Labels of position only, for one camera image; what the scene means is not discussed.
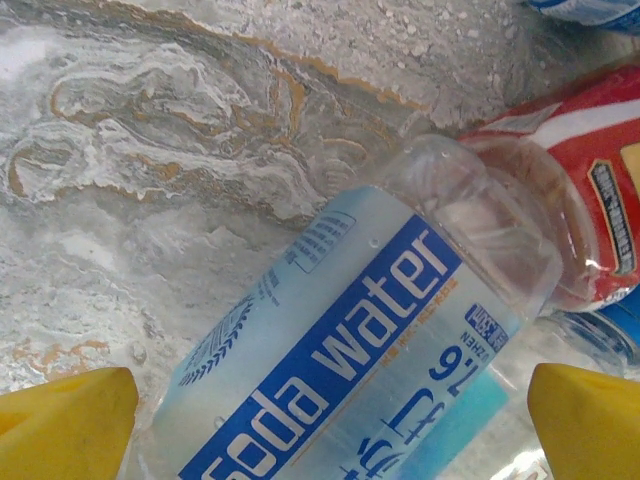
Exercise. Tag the soda water plastic bottle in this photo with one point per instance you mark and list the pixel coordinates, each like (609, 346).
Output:
(320, 350)

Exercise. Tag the red label plastic bottle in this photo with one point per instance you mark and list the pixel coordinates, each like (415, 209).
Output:
(575, 150)

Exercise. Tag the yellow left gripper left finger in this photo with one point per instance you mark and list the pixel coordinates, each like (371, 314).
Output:
(55, 430)

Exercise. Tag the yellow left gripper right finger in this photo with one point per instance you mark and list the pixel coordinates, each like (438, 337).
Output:
(590, 430)

